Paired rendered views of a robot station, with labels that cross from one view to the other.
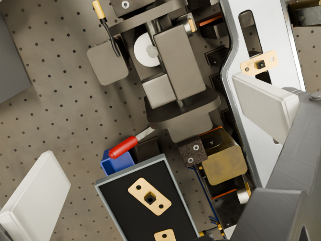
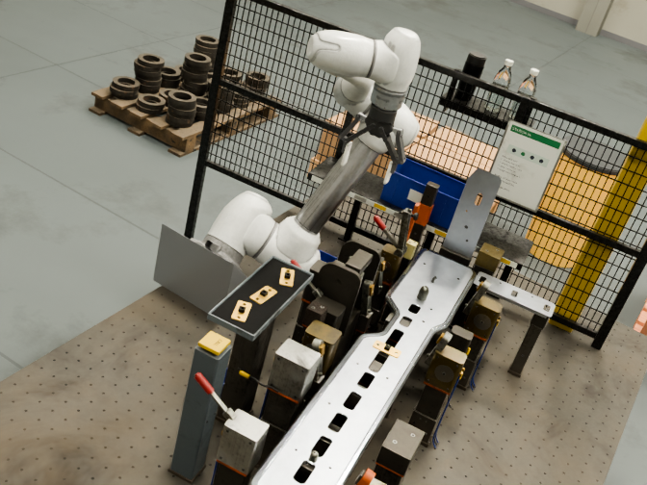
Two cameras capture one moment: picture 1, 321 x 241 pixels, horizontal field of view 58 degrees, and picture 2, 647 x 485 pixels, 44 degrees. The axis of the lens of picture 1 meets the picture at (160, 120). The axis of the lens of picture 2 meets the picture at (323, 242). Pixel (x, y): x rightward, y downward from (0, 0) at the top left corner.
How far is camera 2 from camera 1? 2.32 m
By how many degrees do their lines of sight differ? 77
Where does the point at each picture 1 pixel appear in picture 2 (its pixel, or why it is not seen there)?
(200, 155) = (320, 310)
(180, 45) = (365, 256)
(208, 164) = (316, 323)
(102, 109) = not seen: hidden behind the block
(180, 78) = (354, 260)
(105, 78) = (315, 268)
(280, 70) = (396, 361)
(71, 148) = (187, 359)
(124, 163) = not seen: hidden behind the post
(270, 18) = (410, 343)
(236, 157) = (334, 334)
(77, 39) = (279, 335)
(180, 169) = not seen: hidden behind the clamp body
